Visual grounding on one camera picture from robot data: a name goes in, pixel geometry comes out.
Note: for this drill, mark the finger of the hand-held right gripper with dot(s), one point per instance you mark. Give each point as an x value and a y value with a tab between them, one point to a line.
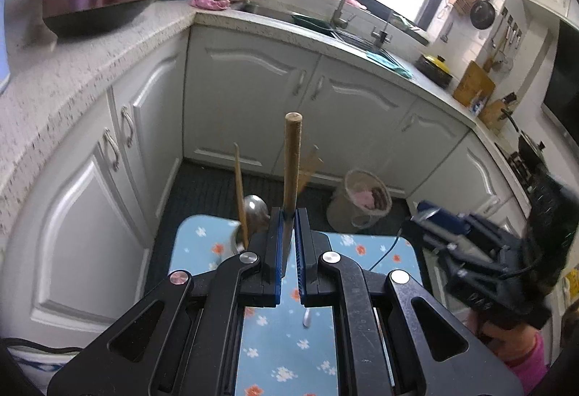
445	244
441	215

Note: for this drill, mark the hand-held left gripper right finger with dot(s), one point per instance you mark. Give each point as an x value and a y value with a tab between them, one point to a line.
302	260

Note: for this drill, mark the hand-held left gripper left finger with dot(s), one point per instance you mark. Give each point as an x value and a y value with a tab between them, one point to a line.
276	260

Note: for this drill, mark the wooden chopstick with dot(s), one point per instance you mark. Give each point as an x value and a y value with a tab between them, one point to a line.
292	152
239	179

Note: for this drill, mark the person's right forearm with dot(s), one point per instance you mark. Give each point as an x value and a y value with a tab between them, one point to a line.
529	369

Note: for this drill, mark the row of hanging utensils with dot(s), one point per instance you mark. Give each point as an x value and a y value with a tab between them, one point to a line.
506	39

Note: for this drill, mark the person's right hand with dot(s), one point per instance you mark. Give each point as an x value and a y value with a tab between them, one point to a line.
511	339

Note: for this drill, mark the white cabinet door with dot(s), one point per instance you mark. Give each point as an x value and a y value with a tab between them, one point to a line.
154	106
353	129
429	147
470	179
235	106
68	219

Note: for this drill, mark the steel spoon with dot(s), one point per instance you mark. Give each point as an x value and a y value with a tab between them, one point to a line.
257	210

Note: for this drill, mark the wicker waste basket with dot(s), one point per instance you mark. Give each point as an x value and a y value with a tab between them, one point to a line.
357	206

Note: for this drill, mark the gas stove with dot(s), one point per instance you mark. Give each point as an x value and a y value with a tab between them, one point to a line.
520	170

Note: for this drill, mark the blue floral tablecloth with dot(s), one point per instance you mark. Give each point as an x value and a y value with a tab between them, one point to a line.
289	355

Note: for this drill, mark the black pot with lid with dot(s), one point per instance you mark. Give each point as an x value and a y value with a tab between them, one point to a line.
529	147

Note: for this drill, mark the wooden knife block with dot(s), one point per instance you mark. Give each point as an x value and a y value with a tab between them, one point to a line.
495	111

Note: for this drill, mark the wooden cutting board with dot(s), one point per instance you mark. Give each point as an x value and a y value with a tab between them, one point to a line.
472	84

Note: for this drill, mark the yellow lid pot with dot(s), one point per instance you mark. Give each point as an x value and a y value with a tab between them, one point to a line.
434	68

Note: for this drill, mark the teal dish cloth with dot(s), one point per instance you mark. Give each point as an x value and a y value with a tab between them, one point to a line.
389	61

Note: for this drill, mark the black range hood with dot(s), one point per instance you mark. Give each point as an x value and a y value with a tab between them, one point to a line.
565	84

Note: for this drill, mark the small steel faucet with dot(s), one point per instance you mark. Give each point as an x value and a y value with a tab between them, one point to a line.
382	34

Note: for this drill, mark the steel kitchen sink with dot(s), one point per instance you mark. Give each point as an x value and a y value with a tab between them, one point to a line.
362	41

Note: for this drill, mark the black frying pan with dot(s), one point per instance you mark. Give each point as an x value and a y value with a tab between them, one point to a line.
481	14

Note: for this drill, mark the green basin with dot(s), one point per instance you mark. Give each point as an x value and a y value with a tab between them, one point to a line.
312	21

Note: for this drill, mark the pink cloth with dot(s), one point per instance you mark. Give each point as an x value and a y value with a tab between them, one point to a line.
210	2

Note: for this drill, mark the speckled stone countertop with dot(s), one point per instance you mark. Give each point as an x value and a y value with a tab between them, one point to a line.
68	84

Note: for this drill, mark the blue plastic container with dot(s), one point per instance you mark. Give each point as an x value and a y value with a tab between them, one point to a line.
3	43

